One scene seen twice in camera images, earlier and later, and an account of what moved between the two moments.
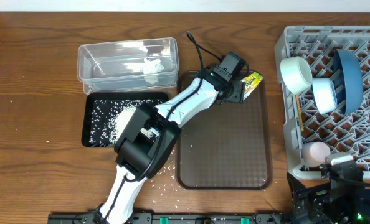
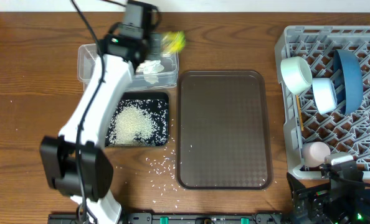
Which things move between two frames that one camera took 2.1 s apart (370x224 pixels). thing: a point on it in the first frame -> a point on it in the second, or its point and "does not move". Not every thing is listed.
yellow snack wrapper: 251,81 -> 174,41
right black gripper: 322,195 does not move
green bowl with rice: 296,74 does not move
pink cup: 313,154 does not move
